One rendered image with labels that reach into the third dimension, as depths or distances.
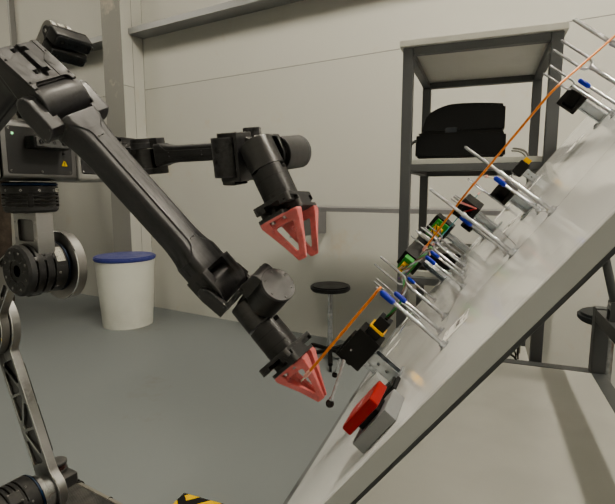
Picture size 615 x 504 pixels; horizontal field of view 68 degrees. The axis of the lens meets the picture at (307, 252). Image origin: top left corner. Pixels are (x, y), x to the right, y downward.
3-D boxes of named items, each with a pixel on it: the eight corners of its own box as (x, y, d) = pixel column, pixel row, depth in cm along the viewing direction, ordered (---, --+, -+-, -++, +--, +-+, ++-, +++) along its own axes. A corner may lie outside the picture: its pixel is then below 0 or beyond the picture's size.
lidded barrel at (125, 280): (170, 320, 482) (168, 253, 473) (122, 335, 431) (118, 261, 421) (133, 312, 511) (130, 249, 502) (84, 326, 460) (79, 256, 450)
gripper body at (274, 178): (315, 201, 77) (296, 162, 77) (292, 201, 67) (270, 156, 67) (283, 218, 79) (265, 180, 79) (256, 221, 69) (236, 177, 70)
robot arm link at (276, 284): (225, 267, 82) (194, 295, 75) (250, 229, 74) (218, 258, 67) (276, 311, 82) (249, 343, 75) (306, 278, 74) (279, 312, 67)
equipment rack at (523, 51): (387, 539, 179) (399, 40, 154) (410, 456, 235) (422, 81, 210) (530, 577, 161) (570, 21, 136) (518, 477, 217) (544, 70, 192)
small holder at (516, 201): (545, 189, 86) (513, 166, 87) (539, 203, 79) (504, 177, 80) (527, 207, 88) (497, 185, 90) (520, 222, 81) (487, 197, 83)
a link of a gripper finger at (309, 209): (336, 244, 76) (312, 194, 76) (322, 249, 69) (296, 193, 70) (302, 261, 78) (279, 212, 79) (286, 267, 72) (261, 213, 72)
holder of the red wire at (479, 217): (506, 213, 122) (473, 188, 124) (500, 225, 111) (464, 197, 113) (493, 227, 124) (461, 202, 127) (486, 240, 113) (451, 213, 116)
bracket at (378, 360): (394, 377, 72) (370, 355, 73) (404, 366, 71) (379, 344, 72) (389, 388, 68) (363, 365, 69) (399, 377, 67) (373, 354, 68)
